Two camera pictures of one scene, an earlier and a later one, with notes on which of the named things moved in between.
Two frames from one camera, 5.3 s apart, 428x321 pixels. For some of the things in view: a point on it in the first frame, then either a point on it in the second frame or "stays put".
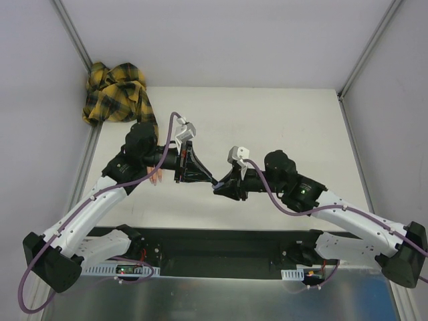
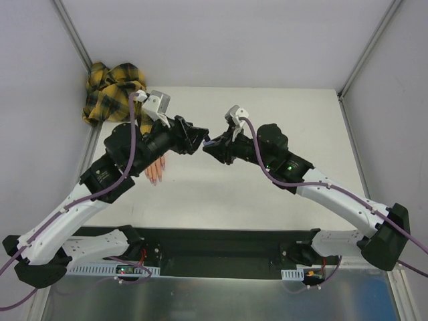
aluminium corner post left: (73, 35) stays put
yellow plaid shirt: (118, 93) stays put
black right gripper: (239, 186) → (228, 146)
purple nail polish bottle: (218, 184) → (208, 142)
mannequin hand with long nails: (157, 174) stays put
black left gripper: (182, 162) → (182, 134)
